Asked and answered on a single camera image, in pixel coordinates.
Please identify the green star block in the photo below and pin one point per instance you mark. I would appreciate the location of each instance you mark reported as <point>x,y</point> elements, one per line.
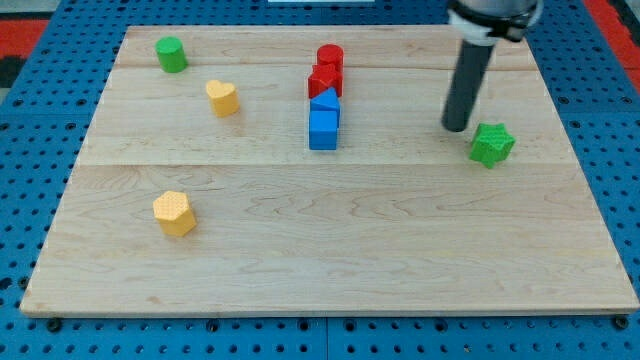
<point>491,144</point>

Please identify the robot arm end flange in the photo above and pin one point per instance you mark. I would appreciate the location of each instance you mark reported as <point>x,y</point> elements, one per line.
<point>485,22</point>

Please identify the red star block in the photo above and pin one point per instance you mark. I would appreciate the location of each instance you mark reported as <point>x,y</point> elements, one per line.
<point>324,77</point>

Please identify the blue cube block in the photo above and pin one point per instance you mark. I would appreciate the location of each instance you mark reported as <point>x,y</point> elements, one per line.
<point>323,130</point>

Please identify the blue triangle block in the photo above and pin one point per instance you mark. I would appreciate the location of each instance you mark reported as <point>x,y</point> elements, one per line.
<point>327,100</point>

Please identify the wooden board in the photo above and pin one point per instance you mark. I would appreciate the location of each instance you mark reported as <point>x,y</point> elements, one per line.
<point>397,221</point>

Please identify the red cylinder block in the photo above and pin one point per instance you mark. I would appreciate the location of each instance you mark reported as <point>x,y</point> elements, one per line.
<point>330,54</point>

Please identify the yellow heart block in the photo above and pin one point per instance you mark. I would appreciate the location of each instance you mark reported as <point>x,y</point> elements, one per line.
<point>223,98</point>

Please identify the yellow hexagon block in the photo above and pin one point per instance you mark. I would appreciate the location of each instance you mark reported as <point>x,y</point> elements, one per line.
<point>174,214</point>

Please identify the green cylinder block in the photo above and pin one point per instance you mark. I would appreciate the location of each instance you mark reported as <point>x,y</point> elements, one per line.
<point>171,55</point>

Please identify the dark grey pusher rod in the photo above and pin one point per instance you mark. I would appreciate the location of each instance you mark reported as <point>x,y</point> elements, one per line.
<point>472,63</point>

